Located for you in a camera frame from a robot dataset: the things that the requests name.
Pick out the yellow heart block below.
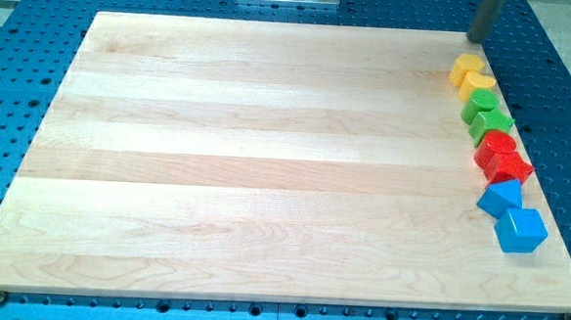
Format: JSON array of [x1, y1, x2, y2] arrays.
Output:
[[459, 70, 497, 102]]

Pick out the yellow hexagon block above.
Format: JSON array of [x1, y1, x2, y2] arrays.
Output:
[[449, 54, 485, 88]]

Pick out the light wooden board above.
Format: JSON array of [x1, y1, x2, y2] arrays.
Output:
[[0, 12, 571, 312]]

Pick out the green star block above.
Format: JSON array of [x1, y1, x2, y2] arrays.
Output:
[[468, 109, 514, 149]]

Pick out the green cylinder block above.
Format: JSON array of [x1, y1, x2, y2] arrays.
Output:
[[461, 89, 499, 124]]

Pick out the red cylinder block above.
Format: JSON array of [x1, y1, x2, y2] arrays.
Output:
[[473, 130, 516, 169]]

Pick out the red star block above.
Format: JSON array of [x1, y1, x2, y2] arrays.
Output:
[[484, 153, 535, 184]]

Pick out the blue triangle block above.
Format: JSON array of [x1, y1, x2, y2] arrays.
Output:
[[477, 179, 523, 219]]

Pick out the blue cube block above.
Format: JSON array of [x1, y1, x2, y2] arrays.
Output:
[[494, 208, 548, 253]]

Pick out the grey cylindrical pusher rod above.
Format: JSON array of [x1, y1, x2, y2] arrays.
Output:
[[466, 0, 506, 44]]

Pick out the blue perforated table plate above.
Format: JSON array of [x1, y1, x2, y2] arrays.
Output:
[[0, 0, 571, 320]]

